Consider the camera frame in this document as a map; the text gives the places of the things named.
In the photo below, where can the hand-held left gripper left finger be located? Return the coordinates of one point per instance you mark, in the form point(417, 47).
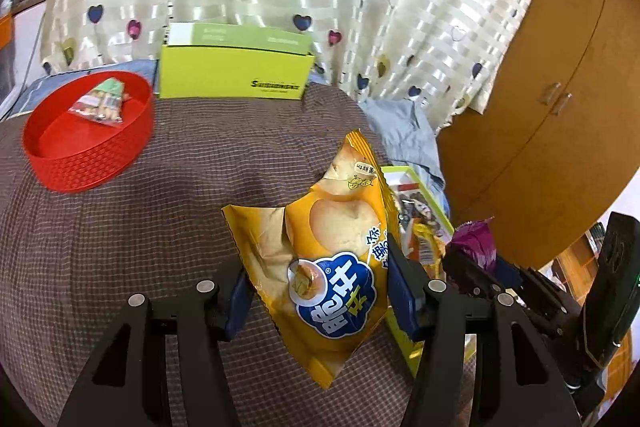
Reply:
point(236, 307)

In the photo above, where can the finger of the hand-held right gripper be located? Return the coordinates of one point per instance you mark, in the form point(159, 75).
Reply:
point(525, 284)
point(470, 279)

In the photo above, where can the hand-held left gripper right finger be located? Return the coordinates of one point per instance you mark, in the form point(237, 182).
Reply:
point(402, 292)

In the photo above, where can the purple snack packet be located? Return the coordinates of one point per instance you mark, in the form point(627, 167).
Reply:
point(475, 242)

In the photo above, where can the yellow gold snack packet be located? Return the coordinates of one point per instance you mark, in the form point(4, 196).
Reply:
point(430, 252)

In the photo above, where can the green white-lined box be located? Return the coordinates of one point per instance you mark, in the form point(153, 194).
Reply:
point(402, 354)

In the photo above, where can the yellow bread packet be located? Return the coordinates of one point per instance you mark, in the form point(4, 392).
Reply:
point(325, 227)

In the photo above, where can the light blue garment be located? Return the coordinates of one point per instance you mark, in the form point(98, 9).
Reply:
point(400, 132)

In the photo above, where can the red round plastic basket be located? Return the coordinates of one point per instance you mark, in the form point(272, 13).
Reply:
point(85, 162)

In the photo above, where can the green printed cardboard box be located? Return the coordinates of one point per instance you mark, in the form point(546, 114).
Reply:
point(225, 72)

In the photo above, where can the clear biscuit packet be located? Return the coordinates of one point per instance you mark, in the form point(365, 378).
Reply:
point(100, 102)

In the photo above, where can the wooden wardrobe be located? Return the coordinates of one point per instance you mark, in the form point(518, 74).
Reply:
point(550, 32)

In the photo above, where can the orange plastic container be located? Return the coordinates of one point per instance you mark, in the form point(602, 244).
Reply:
point(4, 32)

